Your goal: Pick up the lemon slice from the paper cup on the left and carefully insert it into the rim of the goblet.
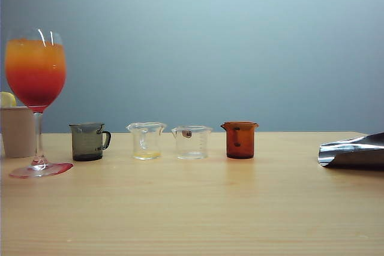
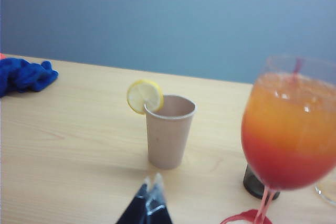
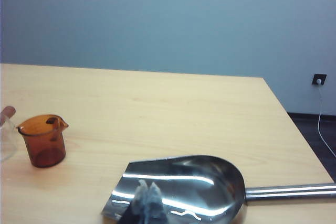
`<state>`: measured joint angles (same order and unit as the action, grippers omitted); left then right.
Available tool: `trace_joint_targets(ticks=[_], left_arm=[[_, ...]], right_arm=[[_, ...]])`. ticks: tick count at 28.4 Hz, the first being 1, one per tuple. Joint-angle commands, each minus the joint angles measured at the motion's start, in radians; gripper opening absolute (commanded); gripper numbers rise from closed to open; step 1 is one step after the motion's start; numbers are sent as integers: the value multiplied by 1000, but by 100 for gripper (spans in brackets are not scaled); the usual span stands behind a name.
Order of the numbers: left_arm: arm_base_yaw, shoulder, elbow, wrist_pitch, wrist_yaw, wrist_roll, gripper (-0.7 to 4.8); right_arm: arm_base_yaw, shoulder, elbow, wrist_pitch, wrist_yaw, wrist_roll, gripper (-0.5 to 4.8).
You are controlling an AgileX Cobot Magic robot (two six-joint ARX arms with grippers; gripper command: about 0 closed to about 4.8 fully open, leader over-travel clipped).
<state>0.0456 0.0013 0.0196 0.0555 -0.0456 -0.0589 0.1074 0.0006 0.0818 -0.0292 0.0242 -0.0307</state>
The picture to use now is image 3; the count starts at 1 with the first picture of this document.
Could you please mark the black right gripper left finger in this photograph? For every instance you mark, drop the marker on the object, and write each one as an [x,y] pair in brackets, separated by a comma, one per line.
[137,203]

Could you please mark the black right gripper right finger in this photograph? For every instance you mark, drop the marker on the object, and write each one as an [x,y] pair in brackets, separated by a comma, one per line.
[156,203]

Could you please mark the amber glass beaker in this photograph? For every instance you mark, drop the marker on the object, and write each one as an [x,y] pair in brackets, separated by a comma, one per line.
[44,150]

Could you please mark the black wall outlet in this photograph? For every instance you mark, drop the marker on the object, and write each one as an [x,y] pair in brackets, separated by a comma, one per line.
[323,76]

